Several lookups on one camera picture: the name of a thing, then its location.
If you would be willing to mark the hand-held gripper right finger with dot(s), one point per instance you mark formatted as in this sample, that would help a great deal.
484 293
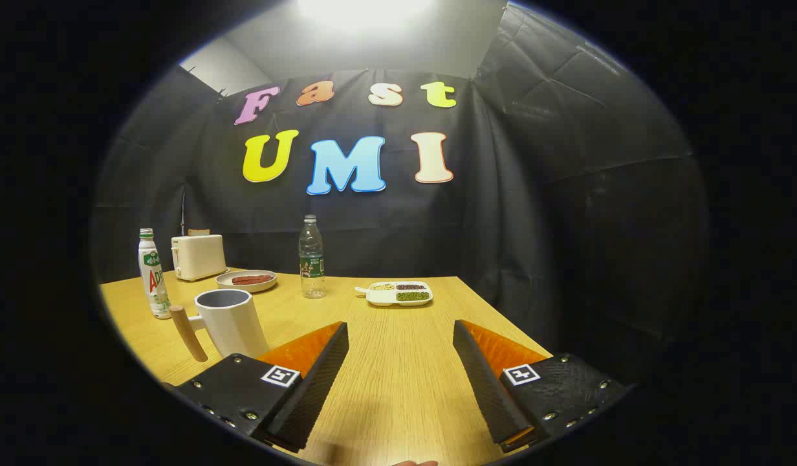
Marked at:
489 388

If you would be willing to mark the wooden table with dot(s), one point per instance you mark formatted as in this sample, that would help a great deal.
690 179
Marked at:
398 362

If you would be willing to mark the white divided dish with beans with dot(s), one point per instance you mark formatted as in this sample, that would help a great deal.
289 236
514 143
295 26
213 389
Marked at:
380 298

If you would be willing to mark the white oval plate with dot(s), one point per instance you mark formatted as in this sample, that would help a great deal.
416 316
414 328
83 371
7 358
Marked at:
225 283

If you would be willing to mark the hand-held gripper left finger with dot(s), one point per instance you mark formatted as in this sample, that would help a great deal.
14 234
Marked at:
314 388

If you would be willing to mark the white juice bottle green label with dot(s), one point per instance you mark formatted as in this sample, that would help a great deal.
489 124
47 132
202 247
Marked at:
154 285

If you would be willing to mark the red sausage slices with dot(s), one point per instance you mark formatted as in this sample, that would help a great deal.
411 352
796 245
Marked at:
251 279

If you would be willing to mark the ceiling light panel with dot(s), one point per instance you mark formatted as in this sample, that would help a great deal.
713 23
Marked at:
366 13

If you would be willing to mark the cream toaster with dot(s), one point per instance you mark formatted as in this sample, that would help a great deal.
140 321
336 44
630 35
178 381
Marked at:
198 259

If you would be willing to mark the clear plastic water bottle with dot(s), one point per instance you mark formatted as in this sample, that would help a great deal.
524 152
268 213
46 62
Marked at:
312 265

